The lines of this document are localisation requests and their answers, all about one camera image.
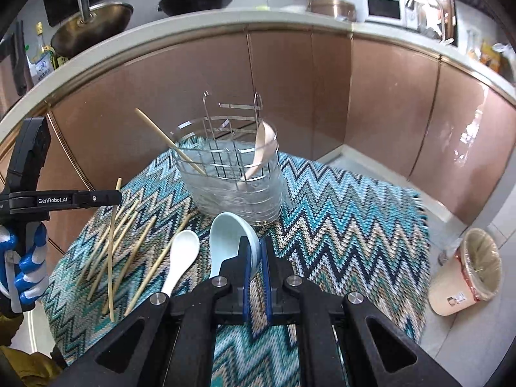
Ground person's left hand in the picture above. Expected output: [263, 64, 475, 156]
[0, 223, 50, 304]

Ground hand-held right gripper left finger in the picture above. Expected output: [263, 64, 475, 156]
[56, 236, 254, 387]

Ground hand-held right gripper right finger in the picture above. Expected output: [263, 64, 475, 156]
[260, 237, 462, 387]

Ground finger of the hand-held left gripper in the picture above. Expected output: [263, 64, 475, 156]
[78, 191, 123, 209]

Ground white ceramic spoon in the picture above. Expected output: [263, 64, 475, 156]
[160, 230, 201, 296]

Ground light blue ceramic spoon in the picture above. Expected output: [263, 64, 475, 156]
[209, 212, 261, 281]

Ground yellow oil bottle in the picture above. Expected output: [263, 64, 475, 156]
[35, 22, 67, 69]

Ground copper rice cooker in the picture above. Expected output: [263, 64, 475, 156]
[308, 0, 357, 22]

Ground white microwave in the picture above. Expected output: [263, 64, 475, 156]
[365, 0, 408, 27]

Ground brass wok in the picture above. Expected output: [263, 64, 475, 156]
[50, 0, 134, 59]

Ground black knife holder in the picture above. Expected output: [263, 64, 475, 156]
[8, 22, 32, 95]

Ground chrome faucet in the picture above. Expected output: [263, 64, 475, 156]
[405, 0, 455, 45]

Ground zigzag woven mat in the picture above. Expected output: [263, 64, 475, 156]
[42, 137, 432, 387]

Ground plastic bags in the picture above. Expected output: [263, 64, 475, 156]
[480, 42, 516, 82]

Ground wire utensil holder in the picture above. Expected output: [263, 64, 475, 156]
[167, 91, 285, 226]

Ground pink spoon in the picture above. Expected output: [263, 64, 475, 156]
[238, 121, 279, 192]

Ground pink trash bin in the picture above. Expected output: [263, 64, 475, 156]
[428, 228, 503, 317]

